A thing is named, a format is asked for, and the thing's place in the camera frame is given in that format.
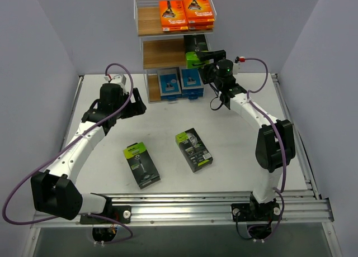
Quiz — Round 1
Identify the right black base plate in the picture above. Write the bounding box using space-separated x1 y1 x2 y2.
231 202 281 222

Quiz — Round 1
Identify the black green razor box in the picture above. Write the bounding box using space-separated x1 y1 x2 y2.
183 34 209 69
123 142 161 189

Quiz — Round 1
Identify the grey blue razor box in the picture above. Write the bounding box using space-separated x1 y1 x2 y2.
182 88 204 100

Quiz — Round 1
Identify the black box with face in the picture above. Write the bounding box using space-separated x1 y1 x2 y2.
175 128 213 173

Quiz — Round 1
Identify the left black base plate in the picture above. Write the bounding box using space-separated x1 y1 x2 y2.
79 205 132 225

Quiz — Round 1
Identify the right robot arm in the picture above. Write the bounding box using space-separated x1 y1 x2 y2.
196 50 296 220

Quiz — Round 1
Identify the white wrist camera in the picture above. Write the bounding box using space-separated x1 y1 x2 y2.
104 74 126 89
233 56 247 75

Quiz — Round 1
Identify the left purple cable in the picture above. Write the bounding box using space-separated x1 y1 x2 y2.
2 63 134 244

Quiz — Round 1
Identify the blue Harry's box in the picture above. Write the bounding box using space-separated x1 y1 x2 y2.
157 68 182 101
180 68 203 89

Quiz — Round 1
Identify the narrow orange Fusion5 razor box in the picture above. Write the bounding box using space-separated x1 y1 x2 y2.
182 0 215 24

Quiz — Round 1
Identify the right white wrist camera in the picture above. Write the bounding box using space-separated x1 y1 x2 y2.
233 56 247 75

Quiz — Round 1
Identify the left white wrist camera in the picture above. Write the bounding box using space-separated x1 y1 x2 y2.
104 74 126 89

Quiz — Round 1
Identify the black green razor box front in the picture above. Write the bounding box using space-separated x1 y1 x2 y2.
123 142 161 189

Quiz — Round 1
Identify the white wire wooden shelf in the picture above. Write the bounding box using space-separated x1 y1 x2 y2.
134 0 217 103

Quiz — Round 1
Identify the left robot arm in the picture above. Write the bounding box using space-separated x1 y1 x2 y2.
31 83 146 223

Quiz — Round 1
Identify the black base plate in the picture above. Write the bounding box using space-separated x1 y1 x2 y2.
231 202 281 222
79 205 132 225

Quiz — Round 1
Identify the orange razor box on shelf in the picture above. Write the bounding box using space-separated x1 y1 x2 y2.
188 22 214 31

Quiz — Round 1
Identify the large orange Fusion5 razor box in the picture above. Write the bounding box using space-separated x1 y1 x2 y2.
159 0 189 32

